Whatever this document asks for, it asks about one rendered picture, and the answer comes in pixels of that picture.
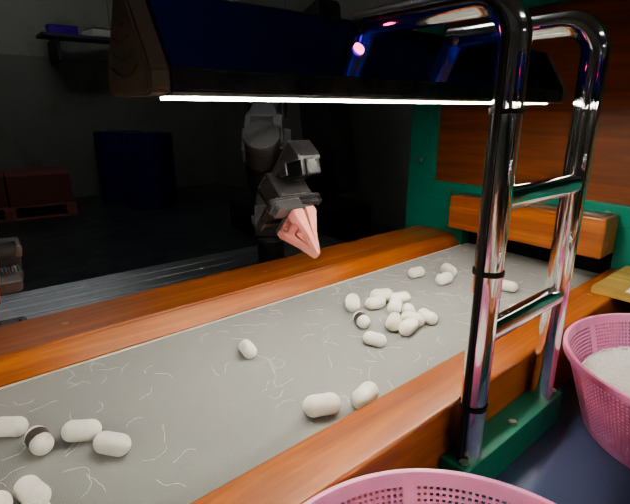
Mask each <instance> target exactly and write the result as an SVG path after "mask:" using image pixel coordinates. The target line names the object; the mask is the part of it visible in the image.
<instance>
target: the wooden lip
mask: <svg viewBox="0 0 630 504"><path fill-rule="evenodd" d="M480 204H481V194H476V193H469V192H465V193H460V194H455V195H451V196H450V207H449V218H448V227H450V228H455V229H459V230H464V231H469V232H473V233H477V232H478V223H479V213H480ZM557 206H558V205H552V204H545V203H537V204H534V205H530V206H526V207H522V208H518V209H515V210H511V218H510V226H509V234H508V240H510V241H515V242H520V243H524V244H529V245H534V246H538V247H543V248H548V249H551V246H552V239H553V233H554V226H555V219H556V213H557ZM618 221H619V215H618V214H612V213H607V212H600V211H593V210H586V209H584V211H583V217H582V222H581V228H580V234H579V240H578V246H577V252H576V255H580V256H585V257H589V258H594V259H601V258H603V257H605V256H607V255H609V254H611V253H612V252H613V247H614V242H615V237H616V232H617V227H618Z"/></svg>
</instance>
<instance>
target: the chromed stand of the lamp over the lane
mask: <svg viewBox="0 0 630 504"><path fill-rule="evenodd" d="M476 19H488V20H490V21H492V22H486V23H479V24H472V25H466V26H459V27H452V28H449V29H448V30H447V32H446V34H445V36H446V37H447V38H448V39H449V41H450V44H451V45H452V46H457V47H458V48H460V49H464V48H473V47H482V46H491V45H497V51H496V60H495V70H494V79H493V89H492V98H491V108H489V112H488V114H490V118H489V127H488V137H487V146H486V156H485V165H484V175H483V184H482V194H481V204H480V213H479V223H478V232H477V242H476V251H475V261H474V266H473V267H472V273H473V280H472V290H471V299H470V309H469V318H468V328H467V337H466V347H465V357H464V366H463V376H462V385H461V395H460V397H459V400H460V402H459V401H458V404H459V414H458V423H457V433H456V443H455V446H454V447H452V448H451V449H450V450H448V451H447V452H446V453H445V454H443V455H442V456H441V457H440V462H439V469H444V470H452V471H459V472H465V473H470V474H475V475H479V476H484V477H487V478H491V479H495V478H496V477H497V476H498V475H499V474H500V473H501V472H502V471H503V470H504V469H505V468H506V467H508V466H509V465H510V464H511V463H512V462H513V461H514V460H515V459H516V458H517V457H518V456H519V455H520V454H522V453H523V452H524V451H525V450H526V449H527V448H528V447H529V446H530V445H531V444H532V443H533V442H535V441H536V440H537V439H538V438H539V437H540V436H541V435H542V434H543V433H544V432H545V431H546V430H548V429H549V428H550V427H551V426H552V425H553V424H554V423H555V422H556V421H557V420H558V414H559V409H560V403H561V397H562V392H560V391H558V390H556V389H555V388H553V387H554V381H555V375H556V369H557V363H558V357H559V352H560V346H561V340H562V334H563V328H564V322H565V316H566V311H567V305H568V299H569V293H570V287H571V281H572V275H573V269H574V264H575V258H576V252H577V246H578V240H579V234H580V228H581V222H582V217H583V211H584V205H585V199H586V193H587V187H588V181H589V176H590V170H591V164H592V158H593V152H594V146H595V140H596V134H597V129H598V123H599V117H600V111H601V105H602V99H603V93H604V88H605V82H606V76H607V70H608V64H609V58H610V50H611V43H610V36H609V33H608V31H607V28H606V27H605V25H604V24H603V22H602V21H601V20H600V19H599V18H598V17H596V16H595V15H594V14H592V13H589V12H587V11H583V10H566V11H559V12H552V13H546V14H539V15H532V16H531V13H530V11H529V8H528V6H527V4H526V3H525V1H524V0H406V1H402V2H397V3H392V4H388V5H383V6H379V7H374V8H369V9H365V10H360V11H356V13H355V14H354V15H353V17H352V20H351V21H352V22H353V23H354V25H355V28H356V30H357V32H360V33H361V34H364V33H366V34H367V35H369V36H375V35H382V34H388V33H394V32H400V31H407V30H413V29H419V28H426V27H432V26H438V25H445V24H451V23H457V22H464V21H470V20H476ZM565 37H569V38H573V39H575V40H576V41H577V42H578V43H579V45H580V48H581V57H580V63H579V70H578V76H577V83H576V89H575V96H574V102H573V109H572V115H571V122H570V128H569V135H568V141H567V148H566V154H565V161H564V167H563V174H562V176H558V177H553V178H548V179H543V180H538V181H533V182H528V183H523V184H518V185H515V177H516V169H517V161H518V153H519V145H520V137H521V129H522V121H523V114H525V110H526V108H524V105H525V97H526V89H527V81H528V73H529V65H530V57H531V49H532V41H537V40H546V39H555V38H565ZM556 198H559V200H558V206H557V213H556V219H555V226H554V233H553V239H552V246H551V252H550V259H549V265H548V272H547V278H546V285H545V290H543V291H541V292H539V293H537V294H535V295H533V296H531V297H529V298H527V299H525V300H523V301H521V302H519V303H517V304H515V305H513V306H512V307H510V308H508V309H506V310H504V311H502V312H500V313H499V306H500V298H501V290H502V282H503V277H504V276H505V269H504V266H505V258H506V250H507V242H508V234H509V226H510V218H511V210H515V209H518V208H522V207H526V206H530V205H534V204H537V203H541V202H545V201H549V200H553V199H556ZM539 315H541V317H540V324H539V330H538V337H537V343H536V350H535V356H534V363H533V369H532V376H531V382H530V388H529V389H528V390H527V391H526V392H524V393H523V394H522V395H520V396H519V397H518V398H516V399H515V400H514V401H512V402H511V403H510V404H509V405H507V406H506V407H505V408H503V409H502V410H501V411H499V412H498V413H497V414H496V415H494V416H493V417H492V418H490V419H489V420H488V421H486V422H485V418H486V412H487V410H488V407H487V406H488V394H489V386H490V378H491V370H492V362H493V354H494V346H495V341H496V340H498V339H499V338H501V337H503V336H505V335H506V334H508V333H510V332H512V331H513V330H515V329H517V328H518V327H520V326H522V325H524V324H525V323H527V322H529V321H530V320H532V319H534V318H536V317H537V316H539Z"/></svg>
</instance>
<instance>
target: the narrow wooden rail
mask: <svg viewBox="0 0 630 504"><path fill-rule="evenodd" d="M616 271H618V269H614V268H610V269H608V270H606V271H605V272H603V273H601V274H599V275H597V276H596V277H594V278H592V279H590V280H589V281H587V282H585V283H583V284H581V285H580V286H578V287H576V288H574V289H572V290H571V291H570V293H569V299H568V305H567V311H566V316H565V322H564V328H563V334H562V340H561V346H560V352H559V357H558V363H557V369H556V375H555V381H554V387H553V388H555V389H556V390H557V389H559V388H560V387H561V386H562V385H563V384H565V383H566V382H567V381H568V380H569V379H571V378H572V377H573V373H572V368H571V364H570V361H569V360H568V358H567V356H566V355H565V352H564V350H563V336H564V333H565V331H566V330H567V328H568V327H569V326H570V325H571V324H573V323H574V322H576V321H578V320H580V319H583V318H586V317H590V316H594V315H601V314H610V313H630V303H629V302H625V301H622V300H618V299H614V298H610V297H607V296H603V295H599V294H595V293H592V292H591V287H592V285H594V284H595V283H597V282H599V281H600V280H602V279H604V278H606V277H607V276H609V275H611V274H612V273H614V272H616ZM540 317H541V315H539V316H537V317H536V318H534V319H532V320H530V321H529V322H527V323H525V324H524V325H522V326H520V327H518V328H517V329H515V330H513V331H512V332H510V333H508V334H506V335H505V336H503V337H501V338H499V339H498V340H496V341H495V346H494V354H493V362H492V370H491V378H490V386H489V394H488V406H487V407H488V410H487V412H486V418H485V422H486V421H488V420H489V419H490V418H492V417H493V416H494V415H496V414H497V413H498V412H499V411H501V410H502V409H503V408H505V407H506V406H507V405H509V404H510V403H511V402H512V401H514V400H515V399H516V398H518V397H519V396H520V395H522V394H523V393H524V392H526V391H527V390H528V389H529V388H530V382H531V376H532V369H533V363H534V356H535V350H536V343H537V337H538V330H539V324H540ZM464 357H465V350H463V351H462V352H460V353H458V354H456V355H455V356H453V357H451V358H449V359H447V360H446V361H444V362H442V363H440V364H438V365H437V366H435V367H433V368H431V369H430V370H428V371H426V372H424V373H422V374H421V375H419V376H417V377H415V378H413V379H412V380H410V381H408V382H406V383H404V384H403V385H401V386H399V387H397V388H396V389H394V390H392V391H390V392H388V393H387V394H385V395H383V396H381V397H379V398H378V399H376V400H374V401H372V402H371V403H369V404H367V405H365V406H363V407H362V408H360V409H358V410H356V411H354V412H353V413H351V414H349V415H347V416H346V417H344V418H342V419H340V420H338V421H337V422H335V423H333V424H331V425H329V426H328V427H326V428H324V429H322V430H321V431H319V432H317V433H315V434H313V435H312V436H310V437H308V438H306V439H304V440H303V441H301V442H299V443H297V444H296V445H294V446H292V447H290V448H288V449H287V450H285V451H283V452H281V453H279V454H278V455H276V456H274V457H272V458H270V459H269V460H267V461H265V462H263V463H262V464H260V465H258V466H256V467H254V468H253V469H251V470H249V471H247V472H245V473H244V474H242V475H240V476H238V477H237V478H235V479H233V480H231V481H229V482H228V483H226V484H224V485H222V486H220V487H219V488H217V489H215V490H213V491H212V492H210V493H208V494H206V495H204V496H203V497H201V498H199V499H197V500H195V501H194V502H192V503H190V504H303V503H304V502H305V501H307V500H309V499H310V498H312V497H313V496H315V495H317V494H318V493H320V492H322V491H324V490H326V489H328V488H330V487H332V486H335V485H337V484H339V483H342V482H344V481H347V480H350V479H353V478H356V477H359V476H363V475H367V474H371V473H375V472H381V471H387V470H396V469H409V468H430V469H439V462H440V457H441V456H442V455H443V454H445V453H446V452H447V451H448V450H450V449H451V448H452V447H454V446H455V443H456V433H457V423H458V414H459V404H458V401H459V402H460V400H459V397H460V395H461V385H462V376H463V366H464Z"/></svg>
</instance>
